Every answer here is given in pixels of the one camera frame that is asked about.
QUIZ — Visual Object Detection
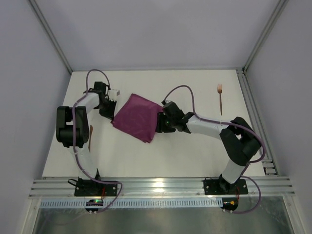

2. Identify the purple cloth napkin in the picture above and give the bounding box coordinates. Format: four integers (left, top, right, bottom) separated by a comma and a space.
111, 94, 162, 143

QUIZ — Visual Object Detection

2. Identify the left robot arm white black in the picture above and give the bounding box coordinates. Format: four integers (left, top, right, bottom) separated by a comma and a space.
56, 81, 120, 183

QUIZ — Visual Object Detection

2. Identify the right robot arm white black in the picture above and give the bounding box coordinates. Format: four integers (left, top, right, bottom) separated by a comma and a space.
156, 101, 261, 195

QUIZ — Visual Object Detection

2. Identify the copper knife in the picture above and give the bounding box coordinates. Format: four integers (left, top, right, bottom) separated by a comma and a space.
88, 125, 94, 151

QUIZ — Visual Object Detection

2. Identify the left controller board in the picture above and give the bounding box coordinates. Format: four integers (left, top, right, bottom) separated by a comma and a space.
85, 199, 103, 213

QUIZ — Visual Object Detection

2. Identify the controller board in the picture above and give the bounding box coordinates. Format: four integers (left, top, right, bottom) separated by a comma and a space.
221, 199, 239, 213
85, 199, 103, 213

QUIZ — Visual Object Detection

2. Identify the right controller board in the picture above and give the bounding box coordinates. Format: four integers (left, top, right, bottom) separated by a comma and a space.
221, 199, 239, 213

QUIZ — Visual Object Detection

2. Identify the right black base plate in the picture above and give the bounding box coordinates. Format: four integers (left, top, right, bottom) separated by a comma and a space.
203, 177, 249, 195

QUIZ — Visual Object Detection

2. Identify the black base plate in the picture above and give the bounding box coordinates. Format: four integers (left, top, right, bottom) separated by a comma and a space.
72, 178, 117, 197
203, 177, 249, 195

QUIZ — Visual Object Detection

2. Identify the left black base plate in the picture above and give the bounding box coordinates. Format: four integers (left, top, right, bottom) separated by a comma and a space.
72, 178, 117, 197

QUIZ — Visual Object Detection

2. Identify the slotted grey cable duct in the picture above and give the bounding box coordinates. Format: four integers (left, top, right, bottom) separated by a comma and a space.
39, 197, 222, 209

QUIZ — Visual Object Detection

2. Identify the right side aluminium rail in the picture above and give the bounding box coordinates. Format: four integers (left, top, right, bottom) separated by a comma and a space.
236, 69, 279, 176

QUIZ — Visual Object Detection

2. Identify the aluminium rail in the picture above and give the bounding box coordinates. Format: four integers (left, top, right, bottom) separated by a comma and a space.
236, 69, 279, 176
29, 176, 295, 198

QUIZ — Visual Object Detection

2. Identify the left corner frame post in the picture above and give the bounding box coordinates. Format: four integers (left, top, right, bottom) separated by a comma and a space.
28, 0, 73, 74

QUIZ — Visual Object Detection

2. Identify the corner frame post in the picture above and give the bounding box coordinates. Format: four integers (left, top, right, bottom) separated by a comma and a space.
242, 0, 289, 73
28, 0, 73, 74

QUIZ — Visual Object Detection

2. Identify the aluminium front rail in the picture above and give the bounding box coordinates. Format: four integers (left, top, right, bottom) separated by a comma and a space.
29, 176, 295, 198

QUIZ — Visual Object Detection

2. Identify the right corner frame post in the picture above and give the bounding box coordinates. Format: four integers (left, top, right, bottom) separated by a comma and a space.
242, 0, 289, 73

